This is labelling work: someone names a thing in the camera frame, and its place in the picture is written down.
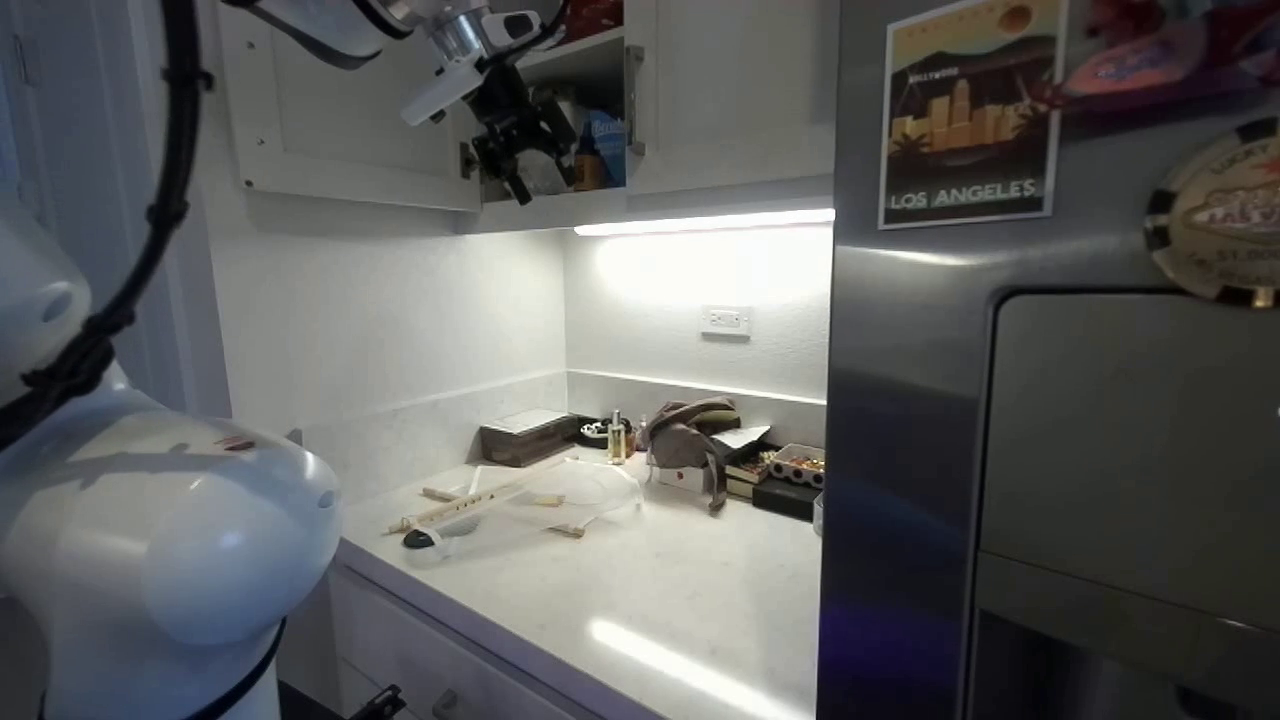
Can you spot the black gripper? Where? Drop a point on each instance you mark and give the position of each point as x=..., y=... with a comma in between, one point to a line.
x=510, y=105

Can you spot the black bottle with orange label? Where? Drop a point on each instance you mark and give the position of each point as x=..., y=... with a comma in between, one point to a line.
x=594, y=167

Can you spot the white cabinet door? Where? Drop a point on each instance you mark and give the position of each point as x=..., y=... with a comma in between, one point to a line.
x=733, y=93
x=334, y=135

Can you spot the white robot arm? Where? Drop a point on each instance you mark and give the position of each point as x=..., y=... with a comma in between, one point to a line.
x=163, y=535

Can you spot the white kitchen cabinet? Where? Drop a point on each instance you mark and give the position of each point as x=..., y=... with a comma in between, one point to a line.
x=693, y=200

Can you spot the under-cabinet light strip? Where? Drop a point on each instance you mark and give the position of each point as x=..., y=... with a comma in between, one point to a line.
x=705, y=222

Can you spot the small amber bottle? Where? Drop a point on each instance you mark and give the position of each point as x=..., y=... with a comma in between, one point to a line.
x=616, y=437

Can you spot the white base cabinet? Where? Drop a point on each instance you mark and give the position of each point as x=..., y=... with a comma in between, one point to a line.
x=441, y=653

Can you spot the blue bag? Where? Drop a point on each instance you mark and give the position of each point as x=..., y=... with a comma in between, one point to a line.
x=614, y=135

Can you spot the red yellow box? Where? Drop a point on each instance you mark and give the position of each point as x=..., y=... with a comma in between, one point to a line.
x=594, y=16

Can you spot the small black object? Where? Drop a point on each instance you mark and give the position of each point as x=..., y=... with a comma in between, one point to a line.
x=594, y=434

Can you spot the brown wooden box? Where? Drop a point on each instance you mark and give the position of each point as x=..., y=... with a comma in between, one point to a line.
x=527, y=442

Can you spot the dark round disc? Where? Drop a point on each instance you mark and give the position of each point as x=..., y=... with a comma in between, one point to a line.
x=422, y=537

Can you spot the dark egg carton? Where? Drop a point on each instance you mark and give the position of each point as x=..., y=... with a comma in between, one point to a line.
x=784, y=480

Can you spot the Los Angeles poster magnet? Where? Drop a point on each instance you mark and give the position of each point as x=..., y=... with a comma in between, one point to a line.
x=965, y=121

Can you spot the stainless steel refrigerator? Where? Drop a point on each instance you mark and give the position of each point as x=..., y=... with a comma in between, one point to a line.
x=904, y=464

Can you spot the pink magnet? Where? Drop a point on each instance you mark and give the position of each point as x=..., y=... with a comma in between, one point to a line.
x=1173, y=55

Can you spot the round poker chip magnet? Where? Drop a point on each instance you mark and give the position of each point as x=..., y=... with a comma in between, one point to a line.
x=1221, y=215

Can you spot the white wall outlet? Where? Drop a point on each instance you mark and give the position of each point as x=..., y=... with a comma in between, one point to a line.
x=727, y=320

